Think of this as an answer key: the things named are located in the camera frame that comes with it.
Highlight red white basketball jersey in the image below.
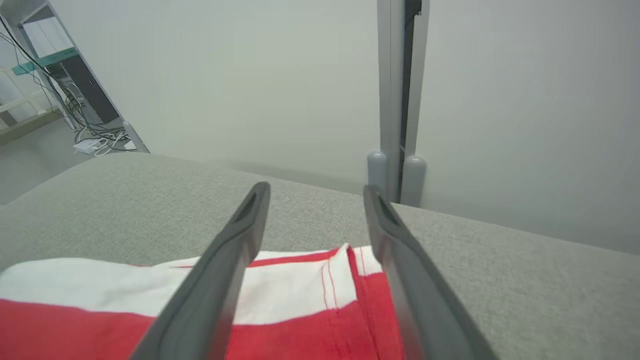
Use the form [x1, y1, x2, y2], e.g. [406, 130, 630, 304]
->
[0, 243, 406, 360]

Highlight dark cabinet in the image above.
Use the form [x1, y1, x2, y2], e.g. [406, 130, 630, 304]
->
[50, 47, 121, 126]

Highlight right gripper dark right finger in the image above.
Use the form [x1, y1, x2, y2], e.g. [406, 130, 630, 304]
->
[362, 184, 501, 360]

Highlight white shelf unit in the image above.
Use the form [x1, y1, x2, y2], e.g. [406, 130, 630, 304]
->
[0, 0, 81, 131]

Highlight grey partition post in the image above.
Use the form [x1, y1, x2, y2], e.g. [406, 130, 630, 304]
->
[367, 0, 430, 209]

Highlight white power adapter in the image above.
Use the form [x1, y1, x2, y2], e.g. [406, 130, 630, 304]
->
[73, 138, 102, 154]

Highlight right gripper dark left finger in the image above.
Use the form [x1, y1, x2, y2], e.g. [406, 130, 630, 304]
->
[129, 181, 272, 360]

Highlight tangled black cables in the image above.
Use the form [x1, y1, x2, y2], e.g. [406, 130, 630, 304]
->
[0, 15, 132, 157]

